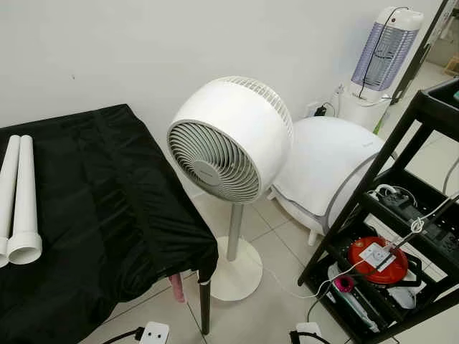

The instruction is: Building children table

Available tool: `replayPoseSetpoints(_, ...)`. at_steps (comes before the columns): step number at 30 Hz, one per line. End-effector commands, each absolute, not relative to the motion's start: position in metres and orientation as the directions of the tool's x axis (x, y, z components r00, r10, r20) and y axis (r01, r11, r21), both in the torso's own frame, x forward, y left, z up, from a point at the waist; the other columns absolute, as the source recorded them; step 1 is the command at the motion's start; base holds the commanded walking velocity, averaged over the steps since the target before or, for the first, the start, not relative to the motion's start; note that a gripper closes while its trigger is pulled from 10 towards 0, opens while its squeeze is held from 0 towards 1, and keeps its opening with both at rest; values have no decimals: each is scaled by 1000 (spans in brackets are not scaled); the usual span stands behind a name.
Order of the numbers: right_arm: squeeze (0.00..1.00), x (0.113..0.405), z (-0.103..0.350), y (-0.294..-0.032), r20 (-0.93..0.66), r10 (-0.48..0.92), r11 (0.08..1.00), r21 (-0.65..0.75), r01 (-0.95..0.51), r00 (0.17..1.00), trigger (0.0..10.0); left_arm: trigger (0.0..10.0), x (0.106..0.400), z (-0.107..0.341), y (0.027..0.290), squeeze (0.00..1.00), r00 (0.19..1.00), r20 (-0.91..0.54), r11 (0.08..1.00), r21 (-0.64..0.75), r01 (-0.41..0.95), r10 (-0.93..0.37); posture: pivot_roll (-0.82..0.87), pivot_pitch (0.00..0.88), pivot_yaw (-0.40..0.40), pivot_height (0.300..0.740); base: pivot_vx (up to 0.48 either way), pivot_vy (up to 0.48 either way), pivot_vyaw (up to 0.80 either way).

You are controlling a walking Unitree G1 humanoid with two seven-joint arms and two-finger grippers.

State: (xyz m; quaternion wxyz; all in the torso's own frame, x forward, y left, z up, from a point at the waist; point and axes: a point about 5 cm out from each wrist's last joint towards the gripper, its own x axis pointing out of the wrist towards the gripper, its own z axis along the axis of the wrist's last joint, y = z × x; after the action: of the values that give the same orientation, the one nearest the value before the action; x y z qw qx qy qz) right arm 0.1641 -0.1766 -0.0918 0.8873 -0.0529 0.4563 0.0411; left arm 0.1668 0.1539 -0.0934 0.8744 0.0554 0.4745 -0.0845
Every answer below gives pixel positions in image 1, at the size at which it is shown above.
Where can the white plastic table leg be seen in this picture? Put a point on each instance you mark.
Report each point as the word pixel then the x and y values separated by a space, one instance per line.
pixel 25 201
pixel 6 193

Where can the black power strip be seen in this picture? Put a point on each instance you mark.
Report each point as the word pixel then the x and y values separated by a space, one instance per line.
pixel 405 208

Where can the black shelf rack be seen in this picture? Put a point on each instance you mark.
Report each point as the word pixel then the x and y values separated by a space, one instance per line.
pixel 437 100

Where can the wooden stool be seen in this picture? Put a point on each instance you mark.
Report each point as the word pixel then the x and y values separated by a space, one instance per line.
pixel 452 66

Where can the white tower insect zapper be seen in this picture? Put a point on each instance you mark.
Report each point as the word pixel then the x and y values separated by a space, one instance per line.
pixel 384 54

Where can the pink hair dryer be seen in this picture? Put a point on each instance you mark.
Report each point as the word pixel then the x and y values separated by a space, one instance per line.
pixel 337 285

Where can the black table leg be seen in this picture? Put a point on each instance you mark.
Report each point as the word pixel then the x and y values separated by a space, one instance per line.
pixel 205 312

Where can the small pink cylinder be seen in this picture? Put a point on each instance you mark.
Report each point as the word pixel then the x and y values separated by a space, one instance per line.
pixel 177 288

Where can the white floor power strip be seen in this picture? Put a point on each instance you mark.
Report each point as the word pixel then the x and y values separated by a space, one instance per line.
pixel 154 334

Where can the black table cloth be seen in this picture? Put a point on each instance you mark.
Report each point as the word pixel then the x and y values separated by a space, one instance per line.
pixel 93 201

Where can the black slanted frame bar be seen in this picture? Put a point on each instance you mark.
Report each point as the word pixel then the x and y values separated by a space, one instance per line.
pixel 423 52

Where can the white wall socket black plug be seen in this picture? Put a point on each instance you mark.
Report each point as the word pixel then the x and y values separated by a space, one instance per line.
pixel 319 109

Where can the white pedestal fan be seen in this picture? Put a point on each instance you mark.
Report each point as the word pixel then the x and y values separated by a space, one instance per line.
pixel 222 136

